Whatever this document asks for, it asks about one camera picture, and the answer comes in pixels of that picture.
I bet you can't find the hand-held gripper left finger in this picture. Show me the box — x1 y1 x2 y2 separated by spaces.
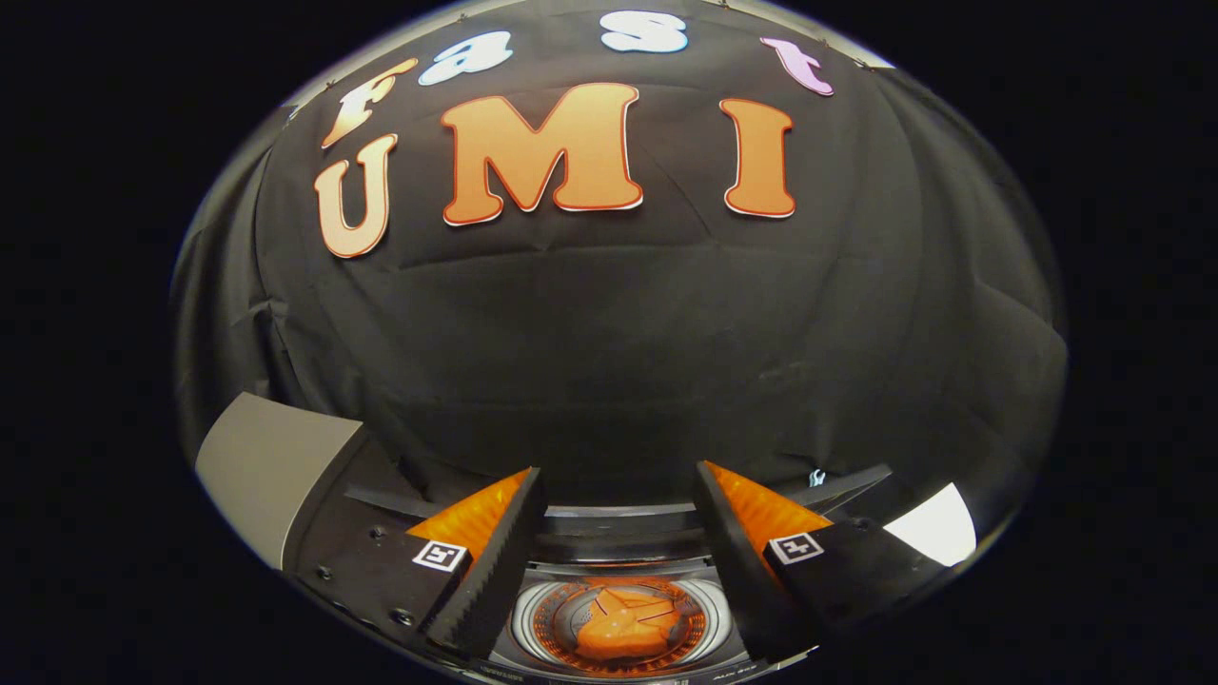
290 466 550 662

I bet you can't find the grey cabinet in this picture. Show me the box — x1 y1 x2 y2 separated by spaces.
195 392 368 572

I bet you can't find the white board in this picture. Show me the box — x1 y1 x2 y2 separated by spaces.
883 482 979 569

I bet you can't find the yellow polo shirt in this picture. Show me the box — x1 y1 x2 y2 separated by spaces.
571 585 688 663

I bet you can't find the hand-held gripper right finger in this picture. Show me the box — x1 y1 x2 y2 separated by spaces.
692 460 954 664

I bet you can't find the dark transparent washing machine lid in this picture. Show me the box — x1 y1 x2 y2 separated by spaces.
344 463 895 570

